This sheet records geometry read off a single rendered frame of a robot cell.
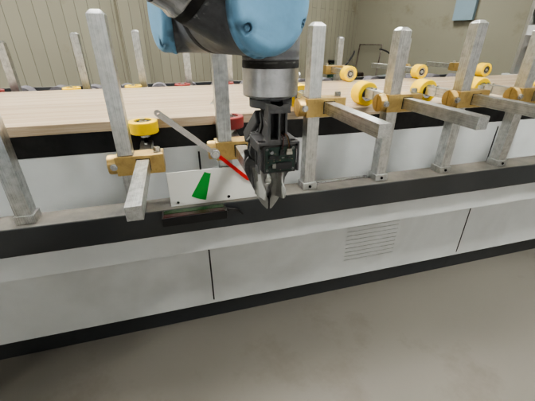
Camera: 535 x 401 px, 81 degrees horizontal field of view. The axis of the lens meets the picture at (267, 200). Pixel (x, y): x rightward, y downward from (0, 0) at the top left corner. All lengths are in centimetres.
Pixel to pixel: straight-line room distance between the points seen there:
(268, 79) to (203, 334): 117
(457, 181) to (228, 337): 107
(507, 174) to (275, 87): 110
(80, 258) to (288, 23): 88
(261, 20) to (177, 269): 111
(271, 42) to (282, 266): 117
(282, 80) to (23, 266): 86
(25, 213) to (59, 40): 391
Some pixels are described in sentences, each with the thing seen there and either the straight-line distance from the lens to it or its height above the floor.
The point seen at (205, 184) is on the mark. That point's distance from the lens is 88.
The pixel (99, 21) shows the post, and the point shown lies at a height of 114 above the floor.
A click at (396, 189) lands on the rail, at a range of 112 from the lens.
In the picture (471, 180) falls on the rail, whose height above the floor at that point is 67.
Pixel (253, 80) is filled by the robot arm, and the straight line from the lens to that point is 51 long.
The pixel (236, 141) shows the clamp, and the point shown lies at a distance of 86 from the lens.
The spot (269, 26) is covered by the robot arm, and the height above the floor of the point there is 112.
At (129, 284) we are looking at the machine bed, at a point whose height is 28.
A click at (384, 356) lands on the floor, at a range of 146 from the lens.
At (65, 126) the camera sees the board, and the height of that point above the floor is 89.
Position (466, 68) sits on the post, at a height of 103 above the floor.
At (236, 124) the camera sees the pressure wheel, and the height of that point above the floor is 89.
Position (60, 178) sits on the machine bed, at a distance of 116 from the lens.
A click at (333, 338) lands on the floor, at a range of 146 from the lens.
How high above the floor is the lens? 111
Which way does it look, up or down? 27 degrees down
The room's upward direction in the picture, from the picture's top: straight up
